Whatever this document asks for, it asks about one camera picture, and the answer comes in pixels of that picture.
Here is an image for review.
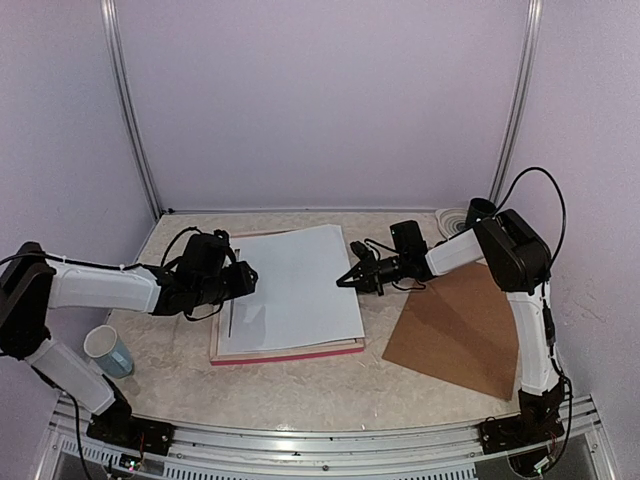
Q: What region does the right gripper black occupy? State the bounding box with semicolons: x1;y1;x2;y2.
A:
336;250;408;296

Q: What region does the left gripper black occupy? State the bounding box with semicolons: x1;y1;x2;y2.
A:
195;261;258;307

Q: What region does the white mat board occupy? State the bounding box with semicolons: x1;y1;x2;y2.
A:
214;234;361;359

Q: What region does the landscape photo print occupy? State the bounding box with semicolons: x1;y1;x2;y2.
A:
219;224;366;354

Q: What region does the wooden picture frame pink edge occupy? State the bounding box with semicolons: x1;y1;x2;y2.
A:
208;227;366;367

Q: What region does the brown backing board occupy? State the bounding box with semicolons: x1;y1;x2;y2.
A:
382;262;519;401

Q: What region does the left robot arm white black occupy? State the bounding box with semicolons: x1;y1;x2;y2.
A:
1;230;258;445

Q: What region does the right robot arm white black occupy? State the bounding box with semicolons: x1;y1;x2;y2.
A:
336;209;563;444

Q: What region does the white round coaster plate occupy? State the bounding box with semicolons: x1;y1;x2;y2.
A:
435;208;467;238

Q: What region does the light blue mug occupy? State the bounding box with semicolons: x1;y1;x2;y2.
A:
83;325;134;379

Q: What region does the dark green cup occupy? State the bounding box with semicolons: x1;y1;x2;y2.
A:
465;197;496;226

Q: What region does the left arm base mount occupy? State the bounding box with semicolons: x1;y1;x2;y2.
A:
87;397;175;456

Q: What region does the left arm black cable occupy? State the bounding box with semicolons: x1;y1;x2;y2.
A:
0;252;61;361

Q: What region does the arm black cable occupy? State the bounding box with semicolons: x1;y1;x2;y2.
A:
494;166;568;281
0;252;61;361

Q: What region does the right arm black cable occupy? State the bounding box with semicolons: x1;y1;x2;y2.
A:
494;166;568;281

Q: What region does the front aluminium rail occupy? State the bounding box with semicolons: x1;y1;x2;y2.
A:
34;394;616;480

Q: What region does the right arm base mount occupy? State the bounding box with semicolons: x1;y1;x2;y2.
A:
478;384;565;455

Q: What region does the left aluminium post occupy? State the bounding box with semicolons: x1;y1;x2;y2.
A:
100;0;164;221

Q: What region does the aluminium post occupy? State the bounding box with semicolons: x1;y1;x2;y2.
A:
489;0;544;203
100;0;164;221

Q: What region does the right aluminium post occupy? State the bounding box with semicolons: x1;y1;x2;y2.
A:
489;0;544;203

